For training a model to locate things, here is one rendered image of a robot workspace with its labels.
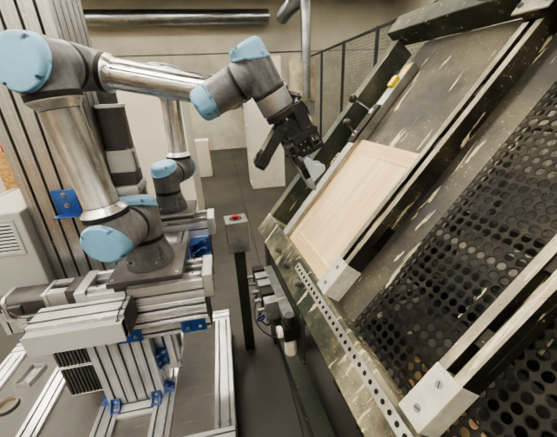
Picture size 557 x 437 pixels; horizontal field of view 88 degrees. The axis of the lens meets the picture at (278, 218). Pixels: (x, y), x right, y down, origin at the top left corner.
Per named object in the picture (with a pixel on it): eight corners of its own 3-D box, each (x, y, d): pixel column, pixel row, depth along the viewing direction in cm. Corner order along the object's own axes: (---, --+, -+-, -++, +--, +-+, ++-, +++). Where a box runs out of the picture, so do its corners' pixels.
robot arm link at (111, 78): (75, 88, 82) (245, 118, 84) (44, 88, 72) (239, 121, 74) (68, 42, 78) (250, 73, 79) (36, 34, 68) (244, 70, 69)
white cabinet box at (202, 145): (186, 173, 639) (180, 140, 610) (212, 171, 648) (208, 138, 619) (184, 179, 598) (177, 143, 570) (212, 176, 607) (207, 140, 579)
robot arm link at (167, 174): (149, 193, 135) (142, 164, 130) (165, 185, 147) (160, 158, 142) (172, 193, 133) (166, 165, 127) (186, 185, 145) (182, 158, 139)
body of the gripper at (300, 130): (326, 148, 68) (303, 100, 63) (294, 167, 68) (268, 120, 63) (316, 143, 75) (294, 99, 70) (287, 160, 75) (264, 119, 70)
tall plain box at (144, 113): (164, 210, 436) (135, 81, 367) (205, 205, 446) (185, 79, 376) (152, 236, 355) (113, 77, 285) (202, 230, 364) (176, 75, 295)
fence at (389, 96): (288, 234, 147) (283, 231, 145) (411, 68, 132) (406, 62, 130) (291, 238, 143) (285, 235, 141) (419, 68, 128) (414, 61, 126)
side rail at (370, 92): (284, 221, 172) (269, 211, 167) (404, 55, 154) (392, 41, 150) (286, 225, 166) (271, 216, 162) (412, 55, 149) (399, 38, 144)
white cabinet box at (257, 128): (249, 179, 567) (239, 61, 485) (278, 177, 576) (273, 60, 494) (252, 189, 512) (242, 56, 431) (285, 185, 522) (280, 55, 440)
